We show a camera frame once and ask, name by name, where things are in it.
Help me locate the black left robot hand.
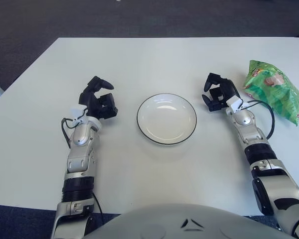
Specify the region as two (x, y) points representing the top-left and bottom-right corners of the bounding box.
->
(78, 76), (119, 121)

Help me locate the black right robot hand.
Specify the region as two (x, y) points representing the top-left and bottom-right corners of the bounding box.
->
(201, 72), (241, 113)

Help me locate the green chips snack bag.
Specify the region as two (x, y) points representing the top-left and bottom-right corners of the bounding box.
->
(243, 59), (299, 127)

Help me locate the white plate black rim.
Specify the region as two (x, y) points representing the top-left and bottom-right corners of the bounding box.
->
(136, 93), (197, 145)

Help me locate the white left wrist connector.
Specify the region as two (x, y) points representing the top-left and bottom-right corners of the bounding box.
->
(69, 106), (89, 124)

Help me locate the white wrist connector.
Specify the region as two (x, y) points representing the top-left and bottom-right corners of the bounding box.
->
(226, 96), (245, 112)
(69, 106), (89, 124)

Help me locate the white right wrist connector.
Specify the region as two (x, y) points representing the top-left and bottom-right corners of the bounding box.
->
(226, 96), (245, 112)

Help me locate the grey robot torso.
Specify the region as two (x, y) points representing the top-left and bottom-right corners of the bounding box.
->
(83, 203), (292, 239)

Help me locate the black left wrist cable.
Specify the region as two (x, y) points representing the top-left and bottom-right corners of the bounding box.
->
(61, 109), (88, 147)

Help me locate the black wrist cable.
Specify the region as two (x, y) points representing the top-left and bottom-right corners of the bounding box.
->
(61, 109), (88, 147)
(241, 99), (276, 140)

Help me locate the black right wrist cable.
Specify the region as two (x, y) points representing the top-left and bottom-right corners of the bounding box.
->
(241, 99), (276, 140)

